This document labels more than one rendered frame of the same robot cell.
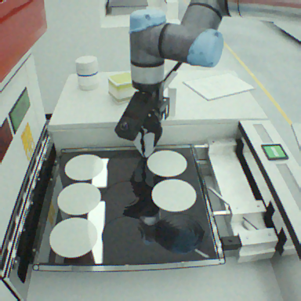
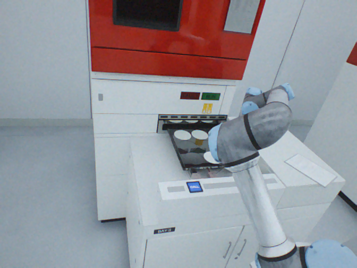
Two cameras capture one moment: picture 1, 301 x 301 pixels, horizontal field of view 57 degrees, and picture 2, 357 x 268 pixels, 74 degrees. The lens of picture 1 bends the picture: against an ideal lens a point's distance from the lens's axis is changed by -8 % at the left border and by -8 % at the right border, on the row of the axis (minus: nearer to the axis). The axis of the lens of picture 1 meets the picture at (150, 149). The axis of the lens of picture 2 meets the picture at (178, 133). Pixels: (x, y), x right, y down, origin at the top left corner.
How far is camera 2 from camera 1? 0.99 m
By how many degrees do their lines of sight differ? 59
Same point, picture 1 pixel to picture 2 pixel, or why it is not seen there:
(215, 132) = (263, 170)
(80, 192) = (202, 134)
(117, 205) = (200, 143)
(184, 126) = not seen: hidden behind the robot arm
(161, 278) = (178, 165)
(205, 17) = (257, 98)
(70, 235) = (183, 134)
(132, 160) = not seen: hidden behind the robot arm
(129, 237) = (187, 146)
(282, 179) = (229, 181)
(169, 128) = not seen: hidden behind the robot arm
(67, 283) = (168, 143)
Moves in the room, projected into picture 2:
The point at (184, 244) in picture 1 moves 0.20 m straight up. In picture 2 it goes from (188, 159) to (196, 125)
